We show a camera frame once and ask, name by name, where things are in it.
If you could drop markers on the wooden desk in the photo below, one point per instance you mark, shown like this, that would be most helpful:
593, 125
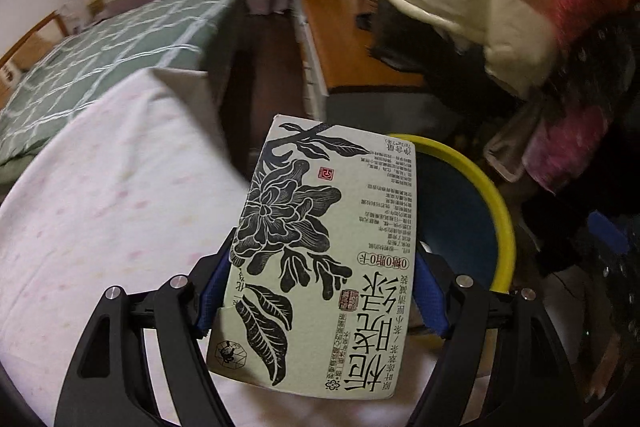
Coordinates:
340, 37

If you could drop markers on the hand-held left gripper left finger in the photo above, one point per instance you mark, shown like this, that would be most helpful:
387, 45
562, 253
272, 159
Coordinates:
212, 292

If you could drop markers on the black garment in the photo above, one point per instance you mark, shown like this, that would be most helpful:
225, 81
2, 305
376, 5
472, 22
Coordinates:
425, 52

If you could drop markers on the pale green floral tea box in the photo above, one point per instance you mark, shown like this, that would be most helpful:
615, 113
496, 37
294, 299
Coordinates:
310, 257

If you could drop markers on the wooden bed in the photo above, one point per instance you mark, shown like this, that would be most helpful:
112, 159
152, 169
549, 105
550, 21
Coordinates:
45, 27

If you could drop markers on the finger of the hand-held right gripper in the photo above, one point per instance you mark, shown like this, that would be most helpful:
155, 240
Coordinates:
607, 232

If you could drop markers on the brown tissue box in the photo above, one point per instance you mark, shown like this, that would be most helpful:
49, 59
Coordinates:
96, 4

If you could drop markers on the yellow rim trash bin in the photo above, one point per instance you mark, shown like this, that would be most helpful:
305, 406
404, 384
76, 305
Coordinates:
450, 217

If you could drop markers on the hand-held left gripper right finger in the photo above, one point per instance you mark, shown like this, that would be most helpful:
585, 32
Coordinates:
430, 297

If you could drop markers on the green checked duvet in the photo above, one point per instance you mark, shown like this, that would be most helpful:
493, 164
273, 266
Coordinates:
100, 57

